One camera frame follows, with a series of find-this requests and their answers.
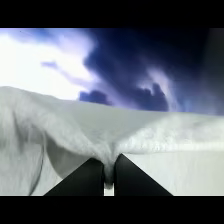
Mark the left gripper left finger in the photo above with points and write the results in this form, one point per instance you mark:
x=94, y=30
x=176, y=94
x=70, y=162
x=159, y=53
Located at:
x=85, y=181

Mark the white garment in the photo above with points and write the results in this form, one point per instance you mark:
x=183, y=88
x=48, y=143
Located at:
x=100, y=133

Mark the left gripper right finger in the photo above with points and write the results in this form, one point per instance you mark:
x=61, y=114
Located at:
x=133, y=181

